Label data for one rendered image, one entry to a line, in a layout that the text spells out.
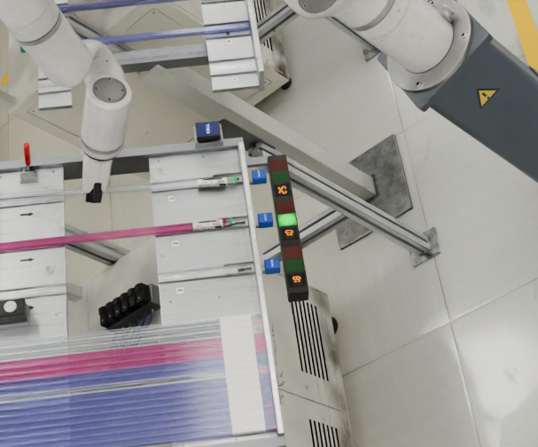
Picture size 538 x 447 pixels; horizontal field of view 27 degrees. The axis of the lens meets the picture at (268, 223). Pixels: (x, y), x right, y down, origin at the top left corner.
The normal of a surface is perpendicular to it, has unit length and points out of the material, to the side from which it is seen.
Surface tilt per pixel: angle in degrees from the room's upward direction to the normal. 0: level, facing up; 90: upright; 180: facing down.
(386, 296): 0
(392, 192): 0
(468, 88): 90
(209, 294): 43
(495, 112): 90
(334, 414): 90
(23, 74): 0
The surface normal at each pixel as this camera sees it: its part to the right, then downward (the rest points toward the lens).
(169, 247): 0.00, -0.56
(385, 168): -0.68, -0.34
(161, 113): 0.12, 0.83
